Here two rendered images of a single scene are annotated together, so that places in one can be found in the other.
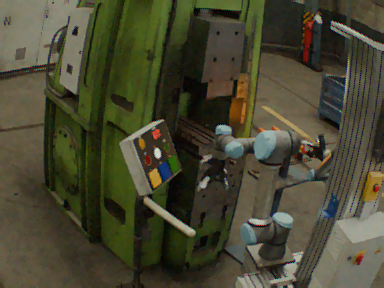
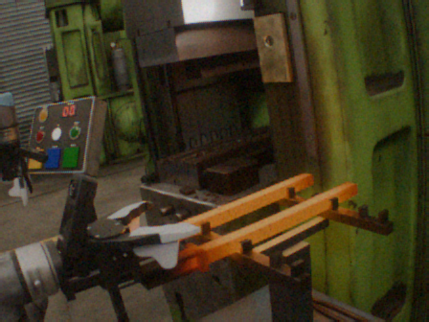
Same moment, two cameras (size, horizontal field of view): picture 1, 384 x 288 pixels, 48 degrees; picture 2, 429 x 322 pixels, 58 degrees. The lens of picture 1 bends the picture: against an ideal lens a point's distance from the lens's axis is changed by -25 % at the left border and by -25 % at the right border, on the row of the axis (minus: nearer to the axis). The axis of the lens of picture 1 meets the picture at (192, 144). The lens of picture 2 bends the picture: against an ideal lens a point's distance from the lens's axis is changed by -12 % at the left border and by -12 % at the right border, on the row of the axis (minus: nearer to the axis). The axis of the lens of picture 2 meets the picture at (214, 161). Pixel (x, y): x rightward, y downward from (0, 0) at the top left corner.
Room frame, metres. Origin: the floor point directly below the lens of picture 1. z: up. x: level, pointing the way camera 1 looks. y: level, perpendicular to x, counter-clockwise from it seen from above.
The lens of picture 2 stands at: (3.19, -1.34, 1.29)
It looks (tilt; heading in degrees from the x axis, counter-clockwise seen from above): 14 degrees down; 94
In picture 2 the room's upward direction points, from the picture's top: 9 degrees counter-clockwise
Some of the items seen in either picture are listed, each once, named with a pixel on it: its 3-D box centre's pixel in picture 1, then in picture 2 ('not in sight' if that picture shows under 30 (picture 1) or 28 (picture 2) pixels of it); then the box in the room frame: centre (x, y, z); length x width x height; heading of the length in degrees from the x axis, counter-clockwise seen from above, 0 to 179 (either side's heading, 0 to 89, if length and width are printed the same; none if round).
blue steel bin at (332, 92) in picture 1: (356, 108); not in sight; (6.59, -2.37, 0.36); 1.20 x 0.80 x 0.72; 38
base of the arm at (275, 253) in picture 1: (274, 245); not in sight; (2.08, -0.47, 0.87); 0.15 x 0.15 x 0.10
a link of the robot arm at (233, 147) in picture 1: (235, 147); not in sight; (2.39, -0.20, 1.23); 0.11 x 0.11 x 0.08; 26
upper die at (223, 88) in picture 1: (196, 77); (211, 40); (3.14, 0.03, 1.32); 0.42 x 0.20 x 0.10; 43
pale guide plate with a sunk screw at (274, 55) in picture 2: (241, 85); (273, 48); (3.30, -0.25, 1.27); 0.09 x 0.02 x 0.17; 133
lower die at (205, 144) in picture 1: (188, 133); (228, 151); (3.14, 0.03, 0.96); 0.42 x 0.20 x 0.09; 43
